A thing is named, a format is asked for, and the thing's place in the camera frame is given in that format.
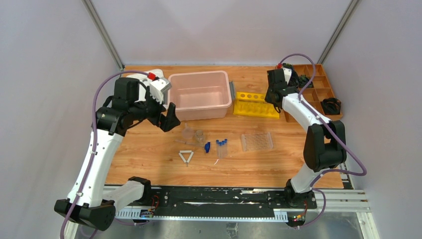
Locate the blue clip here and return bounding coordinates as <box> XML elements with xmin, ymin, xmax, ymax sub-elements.
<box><xmin>204</xmin><ymin>141</ymin><xmax>211</xmax><ymax>153</ymax></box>

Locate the pink plastic bin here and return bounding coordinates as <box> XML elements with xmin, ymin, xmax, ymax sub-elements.
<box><xmin>168</xmin><ymin>71</ymin><xmax>232</xmax><ymax>121</ymax></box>

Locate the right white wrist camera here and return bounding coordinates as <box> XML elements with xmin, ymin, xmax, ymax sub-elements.
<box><xmin>282</xmin><ymin>68</ymin><xmax>293</xmax><ymax>84</ymax></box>

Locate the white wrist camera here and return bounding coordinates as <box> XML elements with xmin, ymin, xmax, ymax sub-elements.
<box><xmin>149</xmin><ymin>77</ymin><xmax>172</xmax><ymax>105</ymax></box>
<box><xmin>282</xmin><ymin>68</ymin><xmax>293</xmax><ymax>84</ymax></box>

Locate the wooden compartment tray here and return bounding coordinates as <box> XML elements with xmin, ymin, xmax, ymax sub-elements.
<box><xmin>283</xmin><ymin>64</ymin><xmax>343</xmax><ymax>123</ymax></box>

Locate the blue capped tube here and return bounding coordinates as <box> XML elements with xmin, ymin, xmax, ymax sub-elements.
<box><xmin>216</xmin><ymin>139</ymin><xmax>221</xmax><ymax>159</ymax></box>
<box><xmin>217</xmin><ymin>141</ymin><xmax>223</xmax><ymax>160</ymax></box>
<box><xmin>222</xmin><ymin>139</ymin><xmax>228</xmax><ymax>158</ymax></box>
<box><xmin>221</xmin><ymin>139</ymin><xmax>227</xmax><ymax>158</ymax></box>

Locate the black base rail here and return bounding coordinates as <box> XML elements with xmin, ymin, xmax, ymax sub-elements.
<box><xmin>112</xmin><ymin>185</ymin><xmax>317</xmax><ymax>228</ymax></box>

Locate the rolled dark tie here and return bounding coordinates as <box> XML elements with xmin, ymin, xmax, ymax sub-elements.
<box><xmin>283</xmin><ymin>63</ymin><xmax>299</xmax><ymax>88</ymax></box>

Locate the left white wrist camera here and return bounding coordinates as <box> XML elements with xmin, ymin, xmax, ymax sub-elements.
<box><xmin>149</xmin><ymin>77</ymin><xmax>172</xmax><ymax>105</ymax></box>

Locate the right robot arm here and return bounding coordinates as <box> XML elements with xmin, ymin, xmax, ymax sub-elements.
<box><xmin>265</xmin><ymin>68</ymin><xmax>346</xmax><ymax>208</ymax></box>

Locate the white bin lid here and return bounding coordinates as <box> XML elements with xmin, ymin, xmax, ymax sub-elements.
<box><xmin>126</xmin><ymin>69</ymin><xmax>164</xmax><ymax>84</ymax></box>

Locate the white clay triangle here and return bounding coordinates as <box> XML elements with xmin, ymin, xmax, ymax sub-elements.
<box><xmin>178</xmin><ymin>150</ymin><xmax>194</xmax><ymax>167</ymax></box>

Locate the clear syringe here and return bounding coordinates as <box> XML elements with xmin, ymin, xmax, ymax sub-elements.
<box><xmin>175</xmin><ymin>139</ymin><xmax>204</xmax><ymax>148</ymax></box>

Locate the rolled green tie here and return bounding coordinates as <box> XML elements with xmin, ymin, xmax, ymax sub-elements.
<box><xmin>298</xmin><ymin>75</ymin><xmax>314</xmax><ymax>88</ymax></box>

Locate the clear acrylic tube rack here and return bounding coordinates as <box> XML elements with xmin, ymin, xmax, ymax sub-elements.
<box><xmin>240</xmin><ymin>132</ymin><xmax>274</xmax><ymax>152</ymax></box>

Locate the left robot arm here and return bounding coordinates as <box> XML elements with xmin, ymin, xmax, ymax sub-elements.
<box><xmin>54</xmin><ymin>76</ymin><xmax>180</xmax><ymax>231</ymax></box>

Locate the rolled black tie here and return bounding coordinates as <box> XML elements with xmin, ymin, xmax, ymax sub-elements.
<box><xmin>320</xmin><ymin>97</ymin><xmax>342</xmax><ymax>115</ymax></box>

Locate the yellow test tube rack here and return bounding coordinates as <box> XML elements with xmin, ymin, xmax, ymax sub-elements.
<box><xmin>233</xmin><ymin>92</ymin><xmax>280</xmax><ymax>119</ymax></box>

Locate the small glass flask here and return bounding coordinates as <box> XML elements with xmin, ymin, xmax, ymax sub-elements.
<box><xmin>195</xmin><ymin>130</ymin><xmax>206</xmax><ymax>144</ymax></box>

